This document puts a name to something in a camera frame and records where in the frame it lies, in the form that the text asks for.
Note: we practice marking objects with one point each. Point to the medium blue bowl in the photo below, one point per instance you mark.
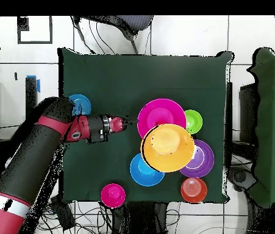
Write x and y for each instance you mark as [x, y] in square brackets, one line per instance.
[142, 174]

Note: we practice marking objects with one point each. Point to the small blue bowl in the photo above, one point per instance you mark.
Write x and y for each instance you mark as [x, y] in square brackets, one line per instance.
[83, 103]

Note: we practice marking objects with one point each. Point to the purple bowl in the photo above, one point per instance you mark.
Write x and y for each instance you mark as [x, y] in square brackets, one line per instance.
[206, 160]

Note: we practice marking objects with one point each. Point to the dark green tablecloth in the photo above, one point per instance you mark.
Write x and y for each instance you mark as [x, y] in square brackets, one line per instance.
[139, 73]

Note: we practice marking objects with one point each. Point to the small green bowl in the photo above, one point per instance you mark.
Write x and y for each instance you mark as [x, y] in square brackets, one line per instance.
[194, 120]

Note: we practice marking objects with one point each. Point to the black chair base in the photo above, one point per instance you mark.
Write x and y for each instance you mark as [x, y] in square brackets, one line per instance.
[239, 176]

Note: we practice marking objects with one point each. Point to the grey mesh office chair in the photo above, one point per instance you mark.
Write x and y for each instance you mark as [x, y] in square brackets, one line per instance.
[132, 22]

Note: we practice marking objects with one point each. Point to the large orange bowl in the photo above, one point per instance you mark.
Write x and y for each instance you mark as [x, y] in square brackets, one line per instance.
[167, 148]

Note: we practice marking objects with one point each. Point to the small orange bowl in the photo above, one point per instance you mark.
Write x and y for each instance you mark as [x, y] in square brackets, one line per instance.
[193, 190]

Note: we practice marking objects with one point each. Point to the black power strip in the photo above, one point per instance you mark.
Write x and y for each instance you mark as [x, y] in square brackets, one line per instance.
[64, 215]

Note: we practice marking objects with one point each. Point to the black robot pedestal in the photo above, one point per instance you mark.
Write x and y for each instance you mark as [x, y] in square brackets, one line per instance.
[139, 219]

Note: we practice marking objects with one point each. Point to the black square floor frame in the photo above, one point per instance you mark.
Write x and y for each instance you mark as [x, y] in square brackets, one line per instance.
[34, 42]

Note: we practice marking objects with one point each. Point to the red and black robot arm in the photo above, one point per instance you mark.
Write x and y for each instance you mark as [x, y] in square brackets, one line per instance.
[30, 165]

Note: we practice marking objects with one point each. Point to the blue tape strip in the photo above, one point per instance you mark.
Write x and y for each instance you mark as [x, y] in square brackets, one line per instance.
[38, 86]

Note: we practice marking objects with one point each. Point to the green cloth side table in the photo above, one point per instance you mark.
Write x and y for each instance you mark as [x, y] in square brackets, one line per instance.
[273, 97]

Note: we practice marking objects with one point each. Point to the large pink bowl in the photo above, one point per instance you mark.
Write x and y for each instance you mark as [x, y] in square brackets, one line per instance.
[161, 112]

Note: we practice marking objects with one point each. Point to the black metal stand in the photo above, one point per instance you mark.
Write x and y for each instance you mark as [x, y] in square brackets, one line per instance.
[31, 92]

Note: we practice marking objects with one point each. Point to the small pink-red bowl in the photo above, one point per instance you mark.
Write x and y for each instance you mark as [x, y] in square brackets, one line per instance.
[113, 195]

